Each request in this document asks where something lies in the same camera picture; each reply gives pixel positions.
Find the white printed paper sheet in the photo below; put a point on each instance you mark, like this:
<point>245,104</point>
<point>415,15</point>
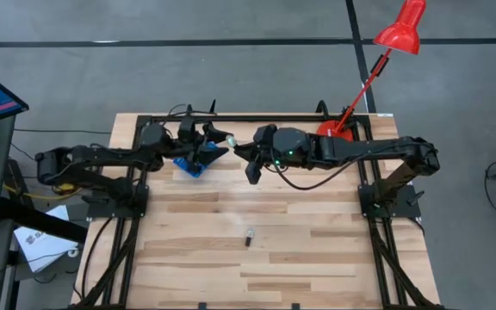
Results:
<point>43,247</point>

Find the black metal table frame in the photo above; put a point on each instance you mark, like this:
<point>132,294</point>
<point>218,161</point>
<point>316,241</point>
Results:
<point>252,118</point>

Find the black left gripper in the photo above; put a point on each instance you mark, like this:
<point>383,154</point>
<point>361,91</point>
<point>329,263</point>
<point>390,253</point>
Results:
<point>190,146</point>

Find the clear silver nail polish bottle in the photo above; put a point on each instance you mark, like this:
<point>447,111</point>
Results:
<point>250,234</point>

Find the mint nail polish bottle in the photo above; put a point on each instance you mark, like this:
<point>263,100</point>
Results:
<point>231,140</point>

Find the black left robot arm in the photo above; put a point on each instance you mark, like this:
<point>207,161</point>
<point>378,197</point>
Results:
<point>101,155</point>

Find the blue plastic basket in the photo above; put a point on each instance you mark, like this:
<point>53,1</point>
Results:
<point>183,165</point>

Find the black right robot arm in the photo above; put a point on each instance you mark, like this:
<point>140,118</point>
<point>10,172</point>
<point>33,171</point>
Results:
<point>360,148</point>

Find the black stand beam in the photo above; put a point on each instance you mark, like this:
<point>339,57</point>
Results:
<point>41,219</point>

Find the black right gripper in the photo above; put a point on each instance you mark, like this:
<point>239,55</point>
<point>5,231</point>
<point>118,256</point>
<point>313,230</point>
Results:
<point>266,146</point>

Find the black table bracket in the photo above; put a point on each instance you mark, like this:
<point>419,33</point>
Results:
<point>295,306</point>
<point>202,306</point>

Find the red desk lamp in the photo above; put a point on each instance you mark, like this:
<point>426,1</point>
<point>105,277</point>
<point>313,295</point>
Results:
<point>398,34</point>

